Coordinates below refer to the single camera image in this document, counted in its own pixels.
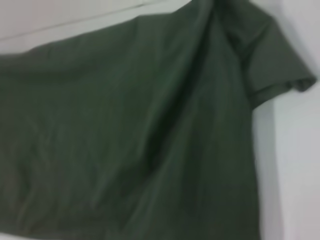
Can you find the dark green FREE t-shirt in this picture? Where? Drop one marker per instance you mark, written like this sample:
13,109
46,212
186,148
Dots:
137,125

